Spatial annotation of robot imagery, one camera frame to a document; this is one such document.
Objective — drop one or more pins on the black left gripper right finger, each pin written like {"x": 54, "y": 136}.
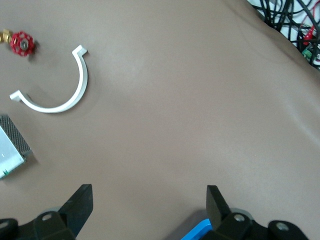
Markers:
{"x": 216, "y": 207}

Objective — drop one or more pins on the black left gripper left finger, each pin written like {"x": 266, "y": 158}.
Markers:
{"x": 75, "y": 210}

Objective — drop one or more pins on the blue plastic tray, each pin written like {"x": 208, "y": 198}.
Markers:
{"x": 197, "y": 231}

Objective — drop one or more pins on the silver metal power supply box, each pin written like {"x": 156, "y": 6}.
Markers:
{"x": 11, "y": 150}

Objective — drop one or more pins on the brass valve red handwheel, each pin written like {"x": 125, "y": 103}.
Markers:
{"x": 22, "y": 43}

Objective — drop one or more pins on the white curved plastic bracket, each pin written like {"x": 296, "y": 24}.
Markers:
{"x": 81, "y": 82}

